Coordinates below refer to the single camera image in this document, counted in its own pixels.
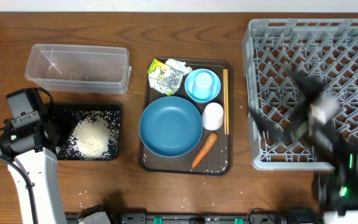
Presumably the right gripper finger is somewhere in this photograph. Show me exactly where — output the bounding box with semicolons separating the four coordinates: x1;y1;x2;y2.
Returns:
283;65;324;100
249;109;286;142

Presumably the pile of white rice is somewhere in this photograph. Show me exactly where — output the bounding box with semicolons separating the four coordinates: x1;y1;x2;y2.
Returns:
60;110;121;161

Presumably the white pink cup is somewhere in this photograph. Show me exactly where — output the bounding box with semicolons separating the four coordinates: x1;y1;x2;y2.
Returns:
202;103;224;131

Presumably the light blue cup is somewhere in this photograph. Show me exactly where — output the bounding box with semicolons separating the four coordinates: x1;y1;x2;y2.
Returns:
192;72;213;101

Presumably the small light blue bowl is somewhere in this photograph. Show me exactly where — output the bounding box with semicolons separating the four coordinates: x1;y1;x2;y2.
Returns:
185;68;221;103

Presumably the large blue plate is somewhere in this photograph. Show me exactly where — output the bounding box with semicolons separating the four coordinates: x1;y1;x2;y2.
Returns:
139;96;203;157

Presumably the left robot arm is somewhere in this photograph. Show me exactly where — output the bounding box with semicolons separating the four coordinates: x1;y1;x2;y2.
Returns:
0;88;80;223

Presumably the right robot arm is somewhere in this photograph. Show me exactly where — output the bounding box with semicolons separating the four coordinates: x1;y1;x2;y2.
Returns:
249;65;358;223

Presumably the grey dishwasher rack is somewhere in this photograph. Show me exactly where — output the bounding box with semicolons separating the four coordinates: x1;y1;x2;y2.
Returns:
241;18;358;171

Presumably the black plastic tray bin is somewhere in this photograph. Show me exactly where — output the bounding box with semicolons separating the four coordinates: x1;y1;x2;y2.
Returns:
54;103;122;160

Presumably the clear plastic bin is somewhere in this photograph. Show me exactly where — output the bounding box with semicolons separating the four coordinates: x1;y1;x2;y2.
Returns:
25;44;131;95

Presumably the orange carrot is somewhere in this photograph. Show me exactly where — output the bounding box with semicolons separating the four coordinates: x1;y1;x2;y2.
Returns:
191;133;218;169

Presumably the wooden chopstick right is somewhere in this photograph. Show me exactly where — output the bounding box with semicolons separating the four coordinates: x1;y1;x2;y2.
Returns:
224;69;229;135

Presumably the wooden chopstick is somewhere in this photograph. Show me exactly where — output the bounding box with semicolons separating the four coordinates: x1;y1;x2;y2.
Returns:
224;69;229;135
223;69;229;135

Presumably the dark brown serving tray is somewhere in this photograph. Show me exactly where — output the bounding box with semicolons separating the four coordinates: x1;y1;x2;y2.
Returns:
139;58;234;176

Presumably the wooden chopstick left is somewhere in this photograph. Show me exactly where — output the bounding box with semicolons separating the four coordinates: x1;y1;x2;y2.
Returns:
223;69;229;135

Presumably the crumpled white tissue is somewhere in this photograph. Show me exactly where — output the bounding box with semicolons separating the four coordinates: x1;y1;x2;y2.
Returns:
165;58;193;76

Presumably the crumpled foil snack wrapper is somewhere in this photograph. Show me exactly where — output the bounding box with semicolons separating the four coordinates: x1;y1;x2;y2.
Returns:
147;58;183;96

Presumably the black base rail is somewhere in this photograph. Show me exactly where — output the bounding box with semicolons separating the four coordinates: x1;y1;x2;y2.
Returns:
63;212;291;224

